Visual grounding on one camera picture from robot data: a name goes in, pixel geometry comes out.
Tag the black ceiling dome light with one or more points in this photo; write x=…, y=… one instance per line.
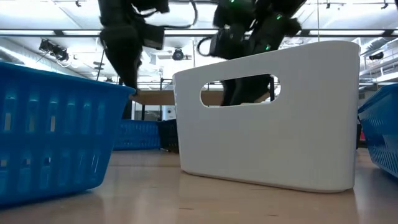
x=178, y=54

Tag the white plastic basket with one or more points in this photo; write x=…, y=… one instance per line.
x=264, y=140

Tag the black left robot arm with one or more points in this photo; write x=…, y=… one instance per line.
x=118, y=12

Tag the black slotted plastic basket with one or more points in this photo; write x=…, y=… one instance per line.
x=169, y=135

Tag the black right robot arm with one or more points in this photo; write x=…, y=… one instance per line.
x=280, y=28

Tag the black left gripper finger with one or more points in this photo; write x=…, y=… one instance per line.
x=132, y=81

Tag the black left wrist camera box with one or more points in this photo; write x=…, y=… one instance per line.
x=154, y=36

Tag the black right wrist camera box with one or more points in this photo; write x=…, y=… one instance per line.
x=227, y=43

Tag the silver ceiling duct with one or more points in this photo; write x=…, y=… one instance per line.
x=370, y=43

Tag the blue slotted plastic basket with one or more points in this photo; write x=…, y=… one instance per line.
x=382, y=130
x=71, y=146
x=136, y=135

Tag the black ceiling device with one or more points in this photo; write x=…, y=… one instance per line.
x=376, y=56

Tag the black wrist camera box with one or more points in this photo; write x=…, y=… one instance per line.
x=154, y=36
x=227, y=43

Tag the wooden shelf with black legs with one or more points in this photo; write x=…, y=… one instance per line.
x=155, y=98

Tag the black ceiling camera cluster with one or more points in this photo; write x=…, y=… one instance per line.
x=54, y=49

